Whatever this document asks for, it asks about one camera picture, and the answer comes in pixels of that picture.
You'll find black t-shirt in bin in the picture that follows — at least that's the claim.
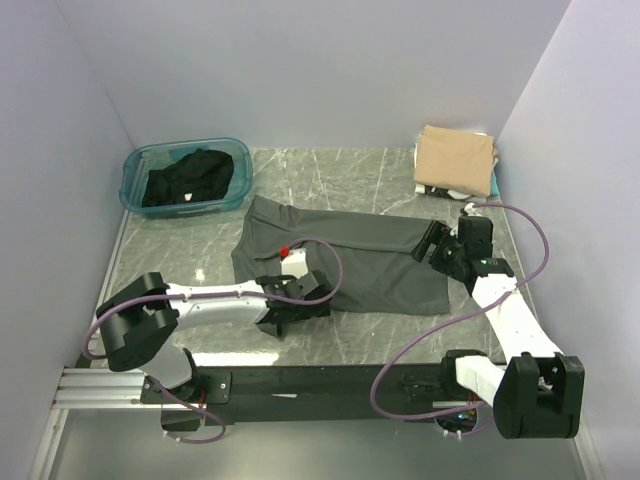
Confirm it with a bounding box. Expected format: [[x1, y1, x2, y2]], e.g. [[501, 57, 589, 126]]
[[142, 149, 235, 207]]

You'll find teal plastic bin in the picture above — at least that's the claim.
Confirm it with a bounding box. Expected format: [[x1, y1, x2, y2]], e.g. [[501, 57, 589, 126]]
[[119, 138, 253, 218]]

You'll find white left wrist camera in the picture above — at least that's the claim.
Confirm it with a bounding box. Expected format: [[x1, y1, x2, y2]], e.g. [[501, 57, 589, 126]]
[[279, 247, 309, 278]]

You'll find aluminium rail frame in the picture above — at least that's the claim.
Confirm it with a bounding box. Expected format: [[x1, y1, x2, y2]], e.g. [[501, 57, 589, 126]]
[[31, 216, 605, 479]]

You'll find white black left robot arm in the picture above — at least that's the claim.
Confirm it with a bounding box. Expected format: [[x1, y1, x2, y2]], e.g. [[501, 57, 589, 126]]
[[97, 270, 334, 402]]

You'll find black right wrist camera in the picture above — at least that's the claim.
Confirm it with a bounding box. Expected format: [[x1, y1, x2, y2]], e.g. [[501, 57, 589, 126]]
[[457, 215, 493, 261]]

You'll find grey t-shirt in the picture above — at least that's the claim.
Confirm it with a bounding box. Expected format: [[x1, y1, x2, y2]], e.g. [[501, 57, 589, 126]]
[[231, 195, 450, 316]]

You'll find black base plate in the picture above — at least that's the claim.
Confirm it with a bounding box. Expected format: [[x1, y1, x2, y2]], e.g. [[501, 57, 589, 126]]
[[140, 361, 480, 431]]

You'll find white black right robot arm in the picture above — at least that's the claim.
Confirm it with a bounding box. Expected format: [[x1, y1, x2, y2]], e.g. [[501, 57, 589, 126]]
[[411, 216, 585, 439]]

